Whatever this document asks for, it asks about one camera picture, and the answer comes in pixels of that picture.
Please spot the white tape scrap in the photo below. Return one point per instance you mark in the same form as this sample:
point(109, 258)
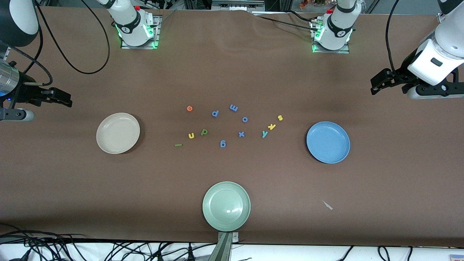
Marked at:
point(328, 206)

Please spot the green plate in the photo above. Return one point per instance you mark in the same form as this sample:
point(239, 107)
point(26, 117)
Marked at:
point(226, 206)

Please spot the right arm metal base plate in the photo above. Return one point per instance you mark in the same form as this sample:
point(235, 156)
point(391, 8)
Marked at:
point(145, 47)

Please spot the orange items cluster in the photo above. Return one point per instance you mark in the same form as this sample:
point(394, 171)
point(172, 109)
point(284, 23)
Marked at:
point(304, 3)

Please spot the yellow foam letter k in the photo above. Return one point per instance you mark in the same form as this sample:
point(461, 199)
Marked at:
point(271, 127)

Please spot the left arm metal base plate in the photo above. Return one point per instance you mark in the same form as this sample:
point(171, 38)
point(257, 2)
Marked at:
point(344, 51)

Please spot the aluminium frame rail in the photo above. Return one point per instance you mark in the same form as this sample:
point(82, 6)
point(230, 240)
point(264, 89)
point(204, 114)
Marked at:
point(440, 18)

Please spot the grey metal box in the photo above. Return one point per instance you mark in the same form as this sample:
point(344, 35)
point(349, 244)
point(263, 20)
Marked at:
point(235, 5)

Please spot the blue foam letter d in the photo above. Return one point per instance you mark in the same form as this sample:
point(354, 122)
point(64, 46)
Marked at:
point(215, 114)

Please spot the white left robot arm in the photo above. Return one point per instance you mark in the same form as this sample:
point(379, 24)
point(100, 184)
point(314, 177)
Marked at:
point(339, 29)

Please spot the blue plate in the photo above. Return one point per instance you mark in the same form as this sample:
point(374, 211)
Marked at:
point(328, 142)

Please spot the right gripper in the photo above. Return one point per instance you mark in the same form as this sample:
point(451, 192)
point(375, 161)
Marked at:
point(26, 92)

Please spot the blue foam letter m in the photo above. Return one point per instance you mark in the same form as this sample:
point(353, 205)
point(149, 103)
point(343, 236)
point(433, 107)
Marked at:
point(233, 108)

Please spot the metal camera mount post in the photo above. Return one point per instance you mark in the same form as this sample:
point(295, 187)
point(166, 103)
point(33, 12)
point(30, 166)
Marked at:
point(224, 250)

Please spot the brown table cover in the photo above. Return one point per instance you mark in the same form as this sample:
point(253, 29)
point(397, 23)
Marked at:
point(72, 181)

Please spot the beige brown plate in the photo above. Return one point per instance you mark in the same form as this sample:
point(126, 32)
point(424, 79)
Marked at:
point(117, 133)

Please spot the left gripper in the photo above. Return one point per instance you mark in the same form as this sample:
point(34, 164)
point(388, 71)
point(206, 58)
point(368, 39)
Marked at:
point(401, 75)

